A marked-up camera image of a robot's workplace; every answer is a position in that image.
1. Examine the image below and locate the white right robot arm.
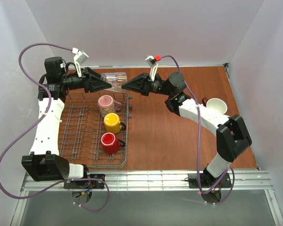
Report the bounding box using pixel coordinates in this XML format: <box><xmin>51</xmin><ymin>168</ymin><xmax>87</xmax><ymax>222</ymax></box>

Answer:
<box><xmin>122</xmin><ymin>72</ymin><xmax>252</xmax><ymax>184</ymax></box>

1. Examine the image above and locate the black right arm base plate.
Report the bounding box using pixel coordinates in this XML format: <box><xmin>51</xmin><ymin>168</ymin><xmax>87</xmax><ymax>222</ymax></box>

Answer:
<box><xmin>184</xmin><ymin>173</ymin><xmax>232</xmax><ymax>189</ymax></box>

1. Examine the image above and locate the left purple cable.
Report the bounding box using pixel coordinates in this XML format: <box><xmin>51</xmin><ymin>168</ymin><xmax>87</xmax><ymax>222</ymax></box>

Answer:
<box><xmin>0</xmin><ymin>42</ymin><xmax>110</xmax><ymax>211</ymax></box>

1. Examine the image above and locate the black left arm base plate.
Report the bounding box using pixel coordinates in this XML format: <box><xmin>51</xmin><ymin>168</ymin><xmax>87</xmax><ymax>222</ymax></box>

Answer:
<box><xmin>63</xmin><ymin>174</ymin><xmax>106</xmax><ymax>190</ymax></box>

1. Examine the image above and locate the grey wire dish rack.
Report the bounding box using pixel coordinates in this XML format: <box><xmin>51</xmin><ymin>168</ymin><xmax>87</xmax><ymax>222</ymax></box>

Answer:
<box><xmin>58</xmin><ymin>91</ymin><xmax>132</xmax><ymax>169</ymax></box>

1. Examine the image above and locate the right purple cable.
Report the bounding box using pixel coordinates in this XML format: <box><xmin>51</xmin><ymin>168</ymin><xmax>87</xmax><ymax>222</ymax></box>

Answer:
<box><xmin>160</xmin><ymin>55</ymin><xmax>235</xmax><ymax>205</ymax></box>

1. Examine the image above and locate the clear glass cup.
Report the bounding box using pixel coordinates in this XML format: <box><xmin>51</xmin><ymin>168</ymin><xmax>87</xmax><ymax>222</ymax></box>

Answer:
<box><xmin>101</xmin><ymin>72</ymin><xmax>127</xmax><ymax>93</ymax></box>

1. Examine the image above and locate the purple cable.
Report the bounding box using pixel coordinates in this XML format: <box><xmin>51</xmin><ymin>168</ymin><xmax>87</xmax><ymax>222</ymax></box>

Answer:
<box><xmin>160</xmin><ymin>55</ymin><xmax>235</xmax><ymax>205</ymax></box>
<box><xmin>0</xmin><ymin>42</ymin><xmax>110</xmax><ymax>211</ymax></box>

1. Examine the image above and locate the pink ghost pattern mug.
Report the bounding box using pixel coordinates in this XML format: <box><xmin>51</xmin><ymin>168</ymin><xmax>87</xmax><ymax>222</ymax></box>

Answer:
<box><xmin>98</xmin><ymin>95</ymin><xmax>123</xmax><ymax>118</ymax></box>

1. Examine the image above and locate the bright red mug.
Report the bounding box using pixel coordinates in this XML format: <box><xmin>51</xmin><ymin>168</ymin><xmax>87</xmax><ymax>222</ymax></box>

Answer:
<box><xmin>100</xmin><ymin>132</ymin><xmax>126</xmax><ymax>154</ymax></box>

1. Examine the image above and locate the yellow mug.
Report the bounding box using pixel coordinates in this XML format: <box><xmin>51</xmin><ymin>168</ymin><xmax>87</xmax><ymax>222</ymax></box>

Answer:
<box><xmin>104</xmin><ymin>113</ymin><xmax>126</xmax><ymax>134</ymax></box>

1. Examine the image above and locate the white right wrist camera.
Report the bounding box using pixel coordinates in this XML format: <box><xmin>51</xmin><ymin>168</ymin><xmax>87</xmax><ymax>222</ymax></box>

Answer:
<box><xmin>145</xmin><ymin>55</ymin><xmax>161</xmax><ymax>81</ymax></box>

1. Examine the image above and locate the aluminium frame rail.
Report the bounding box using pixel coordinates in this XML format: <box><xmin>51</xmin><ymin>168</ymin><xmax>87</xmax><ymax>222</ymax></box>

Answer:
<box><xmin>20</xmin><ymin>169</ymin><xmax>274</xmax><ymax>192</ymax></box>

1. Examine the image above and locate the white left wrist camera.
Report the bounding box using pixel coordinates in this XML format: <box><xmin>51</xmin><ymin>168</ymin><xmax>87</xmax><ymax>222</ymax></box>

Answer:
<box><xmin>72</xmin><ymin>48</ymin><xmax>89</xmax><ymax>78</ymax></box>

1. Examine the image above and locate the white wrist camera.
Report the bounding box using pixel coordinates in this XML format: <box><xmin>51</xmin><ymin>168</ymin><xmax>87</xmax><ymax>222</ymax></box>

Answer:
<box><xmin>72</xmin><ymin>48</ymin><xmax>89</xmax><ymax>78</ymax></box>
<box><xmin>145</xmin><ymin>55</ymin><xmax>161</xmax><ymax>81</ymax></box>

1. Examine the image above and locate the dark red mug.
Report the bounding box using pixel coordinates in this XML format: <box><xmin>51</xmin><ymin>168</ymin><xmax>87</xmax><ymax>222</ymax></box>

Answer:
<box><xmin>201</xmin><ymin>98</ymin><xmax>228</xmax><ymax>114</ymax></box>

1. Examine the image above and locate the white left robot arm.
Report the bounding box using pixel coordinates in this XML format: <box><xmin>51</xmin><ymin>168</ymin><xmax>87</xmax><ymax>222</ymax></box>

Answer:
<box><xmin>21</xmin><ymin>53</ymin><xmax>112</xmax><ymax>181</ymax></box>

